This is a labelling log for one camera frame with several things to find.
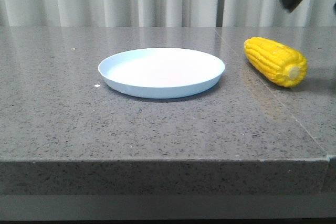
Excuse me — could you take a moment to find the white pleated curtain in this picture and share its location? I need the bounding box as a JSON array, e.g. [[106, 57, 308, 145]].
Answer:
[[1, 0, 335, 27]]

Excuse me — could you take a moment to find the yellow corn cob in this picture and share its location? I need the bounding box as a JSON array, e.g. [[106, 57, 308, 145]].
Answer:
[[244, 37, 308, 88]]

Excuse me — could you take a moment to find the light blue round plate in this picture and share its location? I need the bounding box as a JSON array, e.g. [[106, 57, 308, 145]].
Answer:
[[98, 48, 225, 99]]

